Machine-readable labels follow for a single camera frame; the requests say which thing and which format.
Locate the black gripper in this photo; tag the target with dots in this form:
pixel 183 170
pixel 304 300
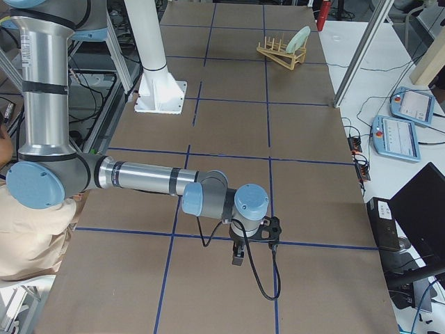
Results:
pixel 238 241

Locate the light green plate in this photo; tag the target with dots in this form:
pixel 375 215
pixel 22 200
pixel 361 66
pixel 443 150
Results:
pixel 298 40

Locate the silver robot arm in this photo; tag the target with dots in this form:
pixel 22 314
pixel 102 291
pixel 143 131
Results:
pixel 49 169

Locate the wooden plate rack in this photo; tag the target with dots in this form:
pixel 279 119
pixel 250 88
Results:
pixel 276 51

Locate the black computer box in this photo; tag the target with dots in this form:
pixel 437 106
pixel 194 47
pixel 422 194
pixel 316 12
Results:
pixel 383 226

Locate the orange black usb hub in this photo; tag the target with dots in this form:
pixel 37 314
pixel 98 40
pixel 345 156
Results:
pixel 354 143

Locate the black laptop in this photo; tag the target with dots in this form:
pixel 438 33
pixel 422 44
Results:
pixel 418 208

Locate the lower teach pendant tablet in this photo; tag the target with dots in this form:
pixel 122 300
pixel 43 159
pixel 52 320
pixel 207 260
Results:
pixel 394 137

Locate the teach pendant tablet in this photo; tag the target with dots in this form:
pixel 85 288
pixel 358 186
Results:
pixel 414 105
pixel 394 137

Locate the person in beige shirt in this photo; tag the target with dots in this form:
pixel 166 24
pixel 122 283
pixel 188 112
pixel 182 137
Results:
pixel 34 241

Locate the upper teach pendant tablet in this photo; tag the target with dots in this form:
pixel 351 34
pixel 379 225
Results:
pixel 414 105

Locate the red cylinder bottle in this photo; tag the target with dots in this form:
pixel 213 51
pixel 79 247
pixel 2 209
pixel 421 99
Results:
pixel 323 13

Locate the wooden beam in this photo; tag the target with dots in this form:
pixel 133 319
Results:
pixel 431 63

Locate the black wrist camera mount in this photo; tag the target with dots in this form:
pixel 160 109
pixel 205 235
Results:
pixel 268 231

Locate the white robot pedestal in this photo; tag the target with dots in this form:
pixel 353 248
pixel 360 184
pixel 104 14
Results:
pixel 158 92

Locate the aluminium frame post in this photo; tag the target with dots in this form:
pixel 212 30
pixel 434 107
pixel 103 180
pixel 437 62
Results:
pixel 377 18

